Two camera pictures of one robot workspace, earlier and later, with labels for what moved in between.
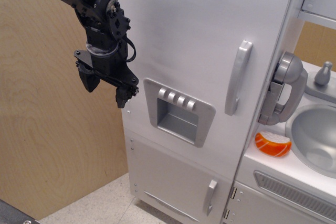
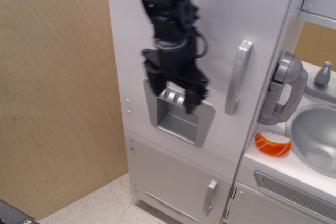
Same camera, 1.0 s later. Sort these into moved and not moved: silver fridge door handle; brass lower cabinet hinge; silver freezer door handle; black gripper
Moved: black gripper
Not moved: silver freezer door handle; brass lower cabinet hinge; silver fridge door handle
